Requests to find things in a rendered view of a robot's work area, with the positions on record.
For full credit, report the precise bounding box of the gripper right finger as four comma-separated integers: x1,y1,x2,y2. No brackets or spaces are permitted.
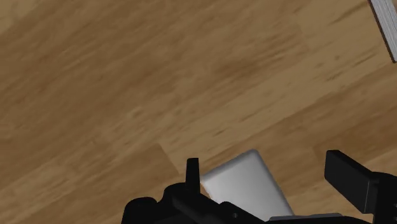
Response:
324,150,397,224

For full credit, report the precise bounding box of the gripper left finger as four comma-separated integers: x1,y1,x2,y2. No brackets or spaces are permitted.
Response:
121,157,267,224

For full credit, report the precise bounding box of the white rounded flat slab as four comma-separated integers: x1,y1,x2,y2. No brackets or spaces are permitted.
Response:
200,149,295,221

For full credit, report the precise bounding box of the book with white pages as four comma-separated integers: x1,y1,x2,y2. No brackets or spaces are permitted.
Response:
367,0,397,64

